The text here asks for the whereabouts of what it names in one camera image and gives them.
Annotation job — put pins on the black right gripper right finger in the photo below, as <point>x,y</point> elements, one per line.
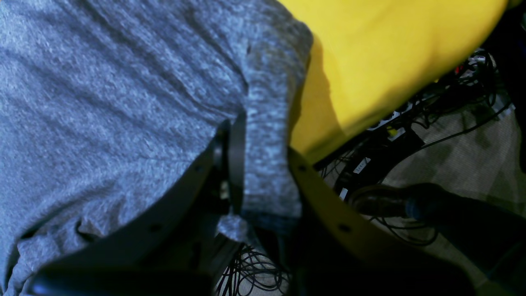
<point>336,252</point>

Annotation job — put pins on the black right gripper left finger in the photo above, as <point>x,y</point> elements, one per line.
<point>171,243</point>

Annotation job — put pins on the grey long-sleeve shirt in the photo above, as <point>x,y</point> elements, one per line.
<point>105,103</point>

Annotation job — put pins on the white power strip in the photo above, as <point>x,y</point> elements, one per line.
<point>405,108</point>

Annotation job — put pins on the yellow table cloth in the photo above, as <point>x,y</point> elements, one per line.
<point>370,56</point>

